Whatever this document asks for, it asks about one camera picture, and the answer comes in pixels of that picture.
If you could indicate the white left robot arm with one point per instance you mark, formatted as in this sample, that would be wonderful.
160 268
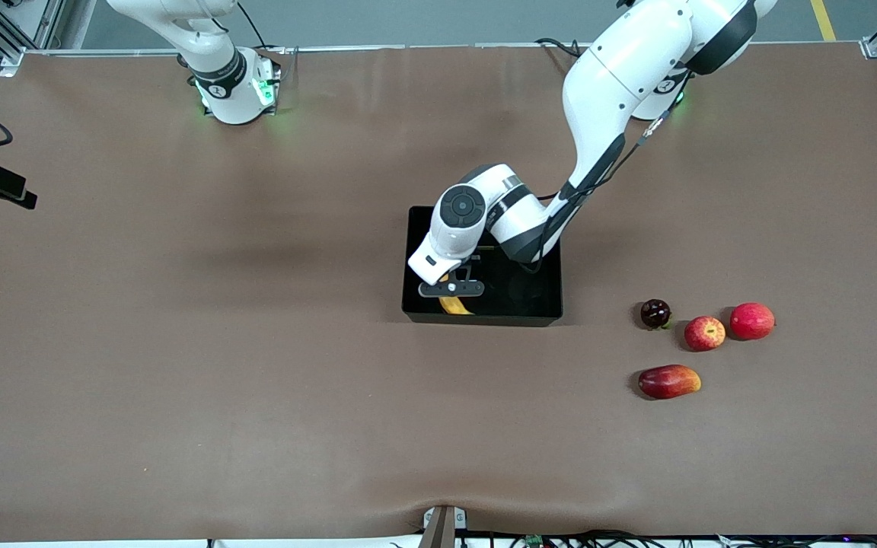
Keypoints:
621 68

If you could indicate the yellow banana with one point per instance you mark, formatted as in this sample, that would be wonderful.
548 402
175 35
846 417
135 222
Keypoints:
454 305

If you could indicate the round red pomegranate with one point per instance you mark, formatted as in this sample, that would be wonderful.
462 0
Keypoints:
752 321

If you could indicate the small red yellow apple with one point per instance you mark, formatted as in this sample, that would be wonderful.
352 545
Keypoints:
705 333

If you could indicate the red yellow mango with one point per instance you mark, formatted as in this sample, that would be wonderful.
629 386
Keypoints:
667 383

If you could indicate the brown table cover mat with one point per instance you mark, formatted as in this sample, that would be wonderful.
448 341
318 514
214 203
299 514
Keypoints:
256 380

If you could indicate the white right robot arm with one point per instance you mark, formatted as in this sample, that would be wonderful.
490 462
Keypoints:
225 99

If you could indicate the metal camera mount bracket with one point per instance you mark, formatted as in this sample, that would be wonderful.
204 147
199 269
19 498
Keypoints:
442 529

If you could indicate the black plastic box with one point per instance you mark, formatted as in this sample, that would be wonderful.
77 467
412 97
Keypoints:
537 301

